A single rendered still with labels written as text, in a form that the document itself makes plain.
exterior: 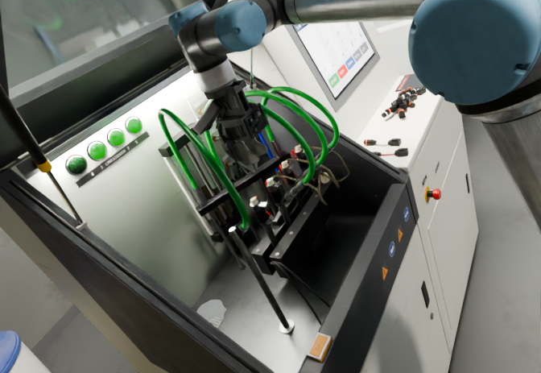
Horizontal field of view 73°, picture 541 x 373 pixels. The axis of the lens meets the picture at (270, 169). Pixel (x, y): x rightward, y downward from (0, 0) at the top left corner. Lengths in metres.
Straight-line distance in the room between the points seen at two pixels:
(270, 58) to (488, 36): 0.80
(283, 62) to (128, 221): 0.63
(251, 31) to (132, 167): 0.55
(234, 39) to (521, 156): 0.42
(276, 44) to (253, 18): 0.53
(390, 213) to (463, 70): 0.66
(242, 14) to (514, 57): 0.39
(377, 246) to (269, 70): 0.59
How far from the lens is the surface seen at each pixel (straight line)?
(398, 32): 2.34
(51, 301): 3.16
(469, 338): 1.90
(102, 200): 1.00
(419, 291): 1.28
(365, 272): 0.89
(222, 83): 0.73
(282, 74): 1.13
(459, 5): 0.39
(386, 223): 0.99
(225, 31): 0.63
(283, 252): 0.97
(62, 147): 0.93
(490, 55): 0.39
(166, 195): 1.10
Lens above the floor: 1.60
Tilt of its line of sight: 27 degrees down
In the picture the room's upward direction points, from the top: 24 degrees counter-clockwise
